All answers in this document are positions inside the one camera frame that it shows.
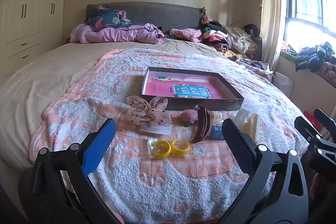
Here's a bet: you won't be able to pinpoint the pink pompom hair tie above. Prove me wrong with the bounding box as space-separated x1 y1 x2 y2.
180 109 200 127

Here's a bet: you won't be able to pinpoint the dark puffer jacket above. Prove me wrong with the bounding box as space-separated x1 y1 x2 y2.
295 42 336 73

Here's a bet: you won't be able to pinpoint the pink book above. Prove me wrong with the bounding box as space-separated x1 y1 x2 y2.
145 78 232 100

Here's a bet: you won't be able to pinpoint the dark floral pillow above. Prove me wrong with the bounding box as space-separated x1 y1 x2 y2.
87 5 132 29

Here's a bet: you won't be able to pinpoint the purple quilt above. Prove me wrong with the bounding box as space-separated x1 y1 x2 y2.
70 22 164 45

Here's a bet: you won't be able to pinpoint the cream wardrobe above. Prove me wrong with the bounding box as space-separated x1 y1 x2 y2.
0 0 74 77

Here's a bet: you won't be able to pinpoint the pile of clothes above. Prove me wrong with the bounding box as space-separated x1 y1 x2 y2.
199 15 263 60

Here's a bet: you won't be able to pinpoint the cream curtain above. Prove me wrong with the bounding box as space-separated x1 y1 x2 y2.
259 0 289 72

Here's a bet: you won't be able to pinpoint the black bag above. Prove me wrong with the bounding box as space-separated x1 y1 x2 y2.
243 24 261 38

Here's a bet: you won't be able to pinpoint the brown hair claw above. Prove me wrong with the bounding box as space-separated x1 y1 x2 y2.
189 106 212 144

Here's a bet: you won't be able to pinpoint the small blue box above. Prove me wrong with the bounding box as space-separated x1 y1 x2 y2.
209 125 226 140

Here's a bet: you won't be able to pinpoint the white paper card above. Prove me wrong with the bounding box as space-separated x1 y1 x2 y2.
140 123 171 136

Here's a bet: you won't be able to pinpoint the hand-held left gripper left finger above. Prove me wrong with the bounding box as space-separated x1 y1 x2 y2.
31 118 124 224

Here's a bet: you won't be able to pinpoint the crumpled clothes at bed edge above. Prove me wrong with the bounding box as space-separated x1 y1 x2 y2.
236 58 274 81

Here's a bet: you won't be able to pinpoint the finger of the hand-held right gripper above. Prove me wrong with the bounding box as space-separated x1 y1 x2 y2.
314 109 336 135
294 116 324 146

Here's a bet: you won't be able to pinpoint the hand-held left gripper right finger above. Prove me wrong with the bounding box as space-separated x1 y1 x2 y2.
218 118 309 224

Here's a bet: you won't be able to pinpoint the orange white fleece blanket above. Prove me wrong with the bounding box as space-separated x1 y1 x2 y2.
29 48 310 224

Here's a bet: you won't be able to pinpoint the beige floral bow hair clip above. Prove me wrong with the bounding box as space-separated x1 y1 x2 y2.
126 95 173 127

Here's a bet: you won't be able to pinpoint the dark shallow cardboard box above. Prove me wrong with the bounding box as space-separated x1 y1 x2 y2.
141 67 244 111

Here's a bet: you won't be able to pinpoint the white plastic bag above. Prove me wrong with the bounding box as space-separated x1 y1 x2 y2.
272 71 294 98

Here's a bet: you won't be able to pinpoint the yellow ring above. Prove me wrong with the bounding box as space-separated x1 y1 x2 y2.
152 140 172 158
171 139 190 156

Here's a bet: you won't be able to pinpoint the pink folded sweater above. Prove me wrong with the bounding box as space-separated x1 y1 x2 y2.
169 28 203 43

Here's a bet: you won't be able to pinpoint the grey quilted headboard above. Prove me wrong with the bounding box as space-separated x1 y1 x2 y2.
86 2 206 33

